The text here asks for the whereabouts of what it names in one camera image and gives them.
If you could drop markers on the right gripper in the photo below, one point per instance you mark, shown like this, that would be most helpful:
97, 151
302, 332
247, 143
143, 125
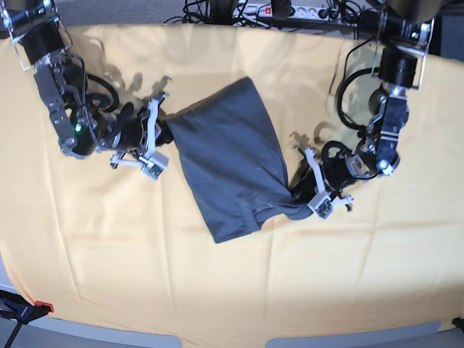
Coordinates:
138, 134

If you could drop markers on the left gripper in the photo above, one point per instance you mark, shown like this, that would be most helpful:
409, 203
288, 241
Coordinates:
331, 173

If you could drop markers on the blue-grey T-shirt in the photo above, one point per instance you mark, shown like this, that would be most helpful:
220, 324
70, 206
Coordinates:
233, 163

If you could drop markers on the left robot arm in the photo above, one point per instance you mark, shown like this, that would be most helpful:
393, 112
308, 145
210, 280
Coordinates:
404, 29

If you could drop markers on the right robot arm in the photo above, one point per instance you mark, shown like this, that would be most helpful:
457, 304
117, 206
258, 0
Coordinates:
84, 109

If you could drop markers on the yellow table cloth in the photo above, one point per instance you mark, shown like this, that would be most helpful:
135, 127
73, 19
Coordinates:
115, 248

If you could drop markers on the white power strip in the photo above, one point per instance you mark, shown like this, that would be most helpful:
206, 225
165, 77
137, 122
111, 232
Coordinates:
298, 14

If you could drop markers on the black power adapter brick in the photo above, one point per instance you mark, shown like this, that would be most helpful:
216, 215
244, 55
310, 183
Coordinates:
371, 22

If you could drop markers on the black clamp at right edge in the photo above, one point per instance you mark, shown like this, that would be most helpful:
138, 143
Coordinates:
458, 323

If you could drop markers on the blue clamp with red pad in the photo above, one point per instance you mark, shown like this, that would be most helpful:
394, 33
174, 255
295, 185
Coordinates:
15, 307

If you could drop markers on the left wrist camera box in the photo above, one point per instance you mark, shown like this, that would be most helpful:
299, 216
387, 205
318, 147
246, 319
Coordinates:
321, 205

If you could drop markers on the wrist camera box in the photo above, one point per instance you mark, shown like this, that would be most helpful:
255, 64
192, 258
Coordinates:
321, 205
153, 164

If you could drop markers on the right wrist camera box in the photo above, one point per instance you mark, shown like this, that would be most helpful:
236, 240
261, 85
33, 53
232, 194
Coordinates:
153, 164

